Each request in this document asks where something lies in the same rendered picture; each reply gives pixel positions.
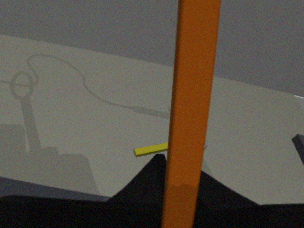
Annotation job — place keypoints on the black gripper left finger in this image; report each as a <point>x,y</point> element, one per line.
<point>138,205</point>

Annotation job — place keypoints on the yellow flat bar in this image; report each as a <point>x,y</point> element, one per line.
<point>154,149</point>

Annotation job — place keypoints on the orange-brown handle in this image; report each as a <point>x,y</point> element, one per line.
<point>195,52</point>

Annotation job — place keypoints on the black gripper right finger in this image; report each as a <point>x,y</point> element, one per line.
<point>219,207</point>

